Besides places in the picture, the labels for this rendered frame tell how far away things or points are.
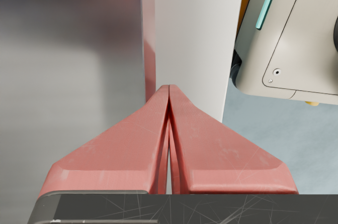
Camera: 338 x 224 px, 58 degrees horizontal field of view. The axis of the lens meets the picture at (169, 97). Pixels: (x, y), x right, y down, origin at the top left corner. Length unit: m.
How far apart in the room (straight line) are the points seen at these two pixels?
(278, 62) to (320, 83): 0.17
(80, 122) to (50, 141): 0.02
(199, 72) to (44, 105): 0.08
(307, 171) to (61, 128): 1.68
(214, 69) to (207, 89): 0.01
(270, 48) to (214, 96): 0.73
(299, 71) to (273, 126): 0.55
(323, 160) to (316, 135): 0.20
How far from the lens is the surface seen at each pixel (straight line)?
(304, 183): 1.88
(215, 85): 0.16
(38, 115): 0.17
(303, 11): 0.89
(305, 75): 0.99
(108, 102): 0.16
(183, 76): 0.15
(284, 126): 1.50
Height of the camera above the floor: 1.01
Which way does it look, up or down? 55 degrees down
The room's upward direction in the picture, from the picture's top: 170 degrees clockwise
